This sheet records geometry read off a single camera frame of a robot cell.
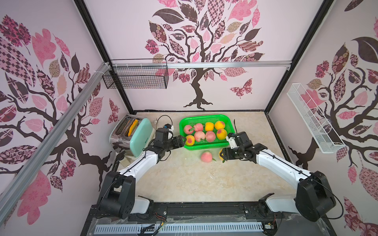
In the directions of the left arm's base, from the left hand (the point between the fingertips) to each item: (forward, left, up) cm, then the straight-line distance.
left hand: (181, 142), depth 87 cm
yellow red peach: (+5, -5, -6) cm, 9 cm away
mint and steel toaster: (+2, +29, +6) cm, 29 cm away
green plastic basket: (+15, -33, -6) cm, 36 cm away
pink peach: (+16, -11, -6) cm, 21 cm away
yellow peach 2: (-8, -23, -2) cm, 24 cm away
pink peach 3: (+9, -19, -6) cm, 22 cm away
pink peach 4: (+10, -12, -5) cm, 16 cm away
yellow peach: (+18, -19, -6) cm, 27 cm away
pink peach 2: (-6, -16, -7) cm, 18 cm away
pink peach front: (+15, -3, -5) cm, 16 cm away
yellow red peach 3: (+10, -27, -5) cm, 29 cm away
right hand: (-7, -26, -3) cm, 27 cm away
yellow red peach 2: (+19, -27, -6) cm, 33 cm away
